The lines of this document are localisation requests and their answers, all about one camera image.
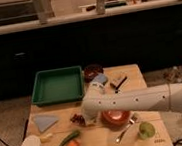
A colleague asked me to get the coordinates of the dark red grapes bunch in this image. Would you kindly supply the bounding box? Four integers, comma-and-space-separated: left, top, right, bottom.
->
70, 114, 85, 125

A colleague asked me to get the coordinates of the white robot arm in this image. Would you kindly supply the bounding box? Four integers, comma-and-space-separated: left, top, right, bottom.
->
81, 82, 182, 123

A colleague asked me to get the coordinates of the green plastic tray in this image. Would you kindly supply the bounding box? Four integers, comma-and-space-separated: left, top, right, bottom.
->
31, 66, 84, 107

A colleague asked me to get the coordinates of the green cucumber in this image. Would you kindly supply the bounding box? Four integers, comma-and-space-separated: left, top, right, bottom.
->
59, 130, 80, 146

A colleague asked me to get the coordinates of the orange red bowl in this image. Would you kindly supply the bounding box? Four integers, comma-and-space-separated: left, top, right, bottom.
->
101, 110, 130, 128

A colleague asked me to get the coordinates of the wooden table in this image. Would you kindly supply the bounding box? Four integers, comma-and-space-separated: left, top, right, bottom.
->
9, 60, 174, 146

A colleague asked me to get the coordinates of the blue sponge block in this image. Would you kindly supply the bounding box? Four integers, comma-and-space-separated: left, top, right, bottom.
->
92, 73, 108, 85

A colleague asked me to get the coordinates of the metal fork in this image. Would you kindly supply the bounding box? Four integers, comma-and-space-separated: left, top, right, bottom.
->
115, 113, 138, 144

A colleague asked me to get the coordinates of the dark brown bowl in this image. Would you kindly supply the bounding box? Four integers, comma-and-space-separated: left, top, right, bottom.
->
83, 64, 103, 82

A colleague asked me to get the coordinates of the blue triangular cloth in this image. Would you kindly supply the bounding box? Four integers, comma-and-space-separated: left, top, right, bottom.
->
33, 114, 59, 132

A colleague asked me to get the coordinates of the small yellow banana piece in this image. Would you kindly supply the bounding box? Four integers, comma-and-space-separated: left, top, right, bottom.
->
39, 133, 53, 142

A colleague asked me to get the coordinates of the black handled brush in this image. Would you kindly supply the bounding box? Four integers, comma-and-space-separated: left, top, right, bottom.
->
110, 72, 127, 92

